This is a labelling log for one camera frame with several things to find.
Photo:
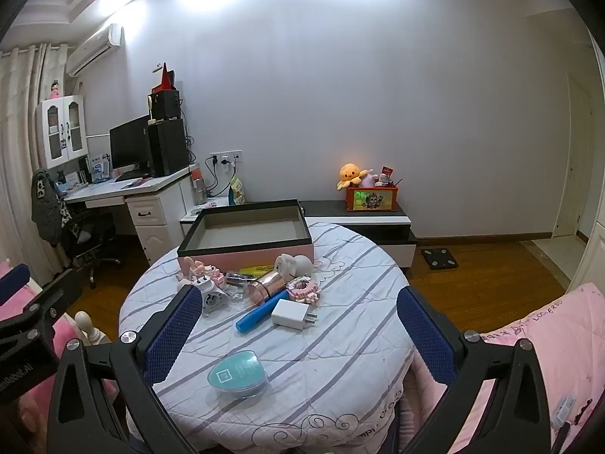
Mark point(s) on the clear plastic bottle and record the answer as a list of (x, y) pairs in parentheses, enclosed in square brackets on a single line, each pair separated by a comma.
[(234, 283)]

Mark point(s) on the small pink white block figure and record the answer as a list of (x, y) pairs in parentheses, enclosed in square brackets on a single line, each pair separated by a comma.
[(212, 278)]

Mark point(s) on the black white low cabinet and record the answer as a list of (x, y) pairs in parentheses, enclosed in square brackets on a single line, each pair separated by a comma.
[(378, 220)]

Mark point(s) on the pink bed sheet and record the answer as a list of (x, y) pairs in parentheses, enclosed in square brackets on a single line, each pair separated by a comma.
[(33, 428)]

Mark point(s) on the black monitor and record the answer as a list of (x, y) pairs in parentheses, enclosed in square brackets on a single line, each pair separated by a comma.
[(130, 142)]

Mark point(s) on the orange octopus plush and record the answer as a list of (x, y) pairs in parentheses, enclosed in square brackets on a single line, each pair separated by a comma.
[(350, 174)]

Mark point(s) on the pink block toy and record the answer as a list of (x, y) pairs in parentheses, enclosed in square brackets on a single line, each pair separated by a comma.
[(302, 290)]

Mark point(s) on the pink plush toy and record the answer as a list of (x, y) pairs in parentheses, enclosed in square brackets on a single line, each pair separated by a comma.
[(371, 179)]

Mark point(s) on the pink quilt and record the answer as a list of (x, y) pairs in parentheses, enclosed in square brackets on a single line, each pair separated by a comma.
[(543, 364)]

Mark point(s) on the clear jar with red lid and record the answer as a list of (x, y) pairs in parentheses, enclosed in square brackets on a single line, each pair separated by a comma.
[(199, 189)]

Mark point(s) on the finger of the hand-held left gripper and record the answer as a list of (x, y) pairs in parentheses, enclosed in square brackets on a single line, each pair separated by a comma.
[(14, 281), (61, 288)]

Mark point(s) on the striped white table cover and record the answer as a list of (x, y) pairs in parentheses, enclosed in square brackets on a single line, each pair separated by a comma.
[(331, 364)]

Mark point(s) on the black bathroom scale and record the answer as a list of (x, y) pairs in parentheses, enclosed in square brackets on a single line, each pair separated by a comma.
[(439, 259)]

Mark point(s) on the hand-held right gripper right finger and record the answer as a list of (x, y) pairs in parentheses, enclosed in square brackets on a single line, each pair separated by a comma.
[(425, 340)]

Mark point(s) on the yellow packet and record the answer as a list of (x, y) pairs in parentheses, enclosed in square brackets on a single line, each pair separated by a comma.
[(255, 272)]

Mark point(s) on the blue white box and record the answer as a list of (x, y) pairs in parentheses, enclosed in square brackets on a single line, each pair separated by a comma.
[(99, 170)]

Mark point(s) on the white air conditioner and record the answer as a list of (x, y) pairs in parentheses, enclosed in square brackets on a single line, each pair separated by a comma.
[(92, 52)]

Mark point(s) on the white glass-door cabinet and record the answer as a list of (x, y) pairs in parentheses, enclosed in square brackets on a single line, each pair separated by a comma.
[(42, 127)]

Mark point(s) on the white desk with drawers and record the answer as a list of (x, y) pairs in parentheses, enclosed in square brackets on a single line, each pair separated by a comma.
[(156, 217)]

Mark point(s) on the black office chair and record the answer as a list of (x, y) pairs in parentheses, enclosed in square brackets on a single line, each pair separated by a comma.
[(90, 241)]

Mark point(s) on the rose gold cylinder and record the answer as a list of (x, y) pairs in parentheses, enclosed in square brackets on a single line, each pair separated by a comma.
[(264, 286)]

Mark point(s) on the white round-headed figurine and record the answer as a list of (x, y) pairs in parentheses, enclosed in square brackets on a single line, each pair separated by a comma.
[(293, 265)]

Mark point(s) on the white door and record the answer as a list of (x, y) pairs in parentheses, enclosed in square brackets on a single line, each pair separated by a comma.
[(574, 161)]

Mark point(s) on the small doll with pink dress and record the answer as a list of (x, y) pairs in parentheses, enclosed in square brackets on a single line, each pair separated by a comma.
[(55, 90)]

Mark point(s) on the blue case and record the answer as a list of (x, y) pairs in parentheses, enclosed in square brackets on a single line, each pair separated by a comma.
[(253, 319)]

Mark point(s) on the white bed frame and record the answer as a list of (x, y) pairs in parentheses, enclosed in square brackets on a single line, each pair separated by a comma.
[(87, 324)]

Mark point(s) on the black speaker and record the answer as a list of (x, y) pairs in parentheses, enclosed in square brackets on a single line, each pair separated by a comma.
[(165, 104)]

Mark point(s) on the black computer tower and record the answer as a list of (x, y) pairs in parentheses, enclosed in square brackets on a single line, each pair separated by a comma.
[(168, 146)]

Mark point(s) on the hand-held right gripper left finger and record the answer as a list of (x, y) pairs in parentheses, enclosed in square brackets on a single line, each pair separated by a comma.
[(172, 331)]

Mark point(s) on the pink box with black rim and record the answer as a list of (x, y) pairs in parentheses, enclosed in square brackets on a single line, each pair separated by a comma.
[(246, 255)]

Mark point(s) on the white charger plug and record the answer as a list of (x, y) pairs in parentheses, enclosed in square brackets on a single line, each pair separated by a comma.
[(288, 313)]

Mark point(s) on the white wall power outlet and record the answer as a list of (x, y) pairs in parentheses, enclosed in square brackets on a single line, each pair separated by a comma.
[(227, 156)]

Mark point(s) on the beige curtain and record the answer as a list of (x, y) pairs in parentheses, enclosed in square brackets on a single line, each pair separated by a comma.
[(19, 151)]

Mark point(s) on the yellow bag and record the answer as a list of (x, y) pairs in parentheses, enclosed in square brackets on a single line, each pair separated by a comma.
[(237, 191)]

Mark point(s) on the red white card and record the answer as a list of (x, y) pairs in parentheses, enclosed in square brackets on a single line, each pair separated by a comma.
[(387, 171)]

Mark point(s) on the teal lidded box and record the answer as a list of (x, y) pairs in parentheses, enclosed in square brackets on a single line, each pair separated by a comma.
[(236, 371)]

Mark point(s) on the orange storage box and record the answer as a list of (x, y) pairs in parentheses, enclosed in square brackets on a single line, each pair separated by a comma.
[(373, 198)]

